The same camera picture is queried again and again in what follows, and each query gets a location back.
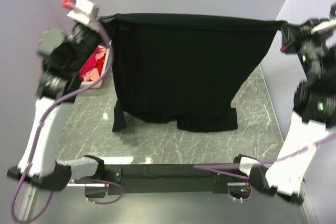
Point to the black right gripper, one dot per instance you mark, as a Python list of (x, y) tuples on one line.
[(292, 35)]

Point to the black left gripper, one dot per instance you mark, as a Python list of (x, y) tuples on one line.
[(97, 33)]

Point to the black t shirt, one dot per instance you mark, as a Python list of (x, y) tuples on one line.
[(184, 68)]

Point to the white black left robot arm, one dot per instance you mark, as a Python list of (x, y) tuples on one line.
[(56, 92)]

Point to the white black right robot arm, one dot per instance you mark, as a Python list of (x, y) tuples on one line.
[(313, 116)]

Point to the orange red t shirt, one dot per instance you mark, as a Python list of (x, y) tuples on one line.
[(100, 64)]

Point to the black base crossbar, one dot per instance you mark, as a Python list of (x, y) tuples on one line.
[(119, 180)]

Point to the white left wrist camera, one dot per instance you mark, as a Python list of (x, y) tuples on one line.
[(82, 11)]

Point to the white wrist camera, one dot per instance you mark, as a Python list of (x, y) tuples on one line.
[(326, 26), (82, 11)]

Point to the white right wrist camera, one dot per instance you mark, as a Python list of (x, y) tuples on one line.
[(326, 26)]

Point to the aluminium frame rail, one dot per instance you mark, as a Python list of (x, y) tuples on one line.
[(41, 204)]

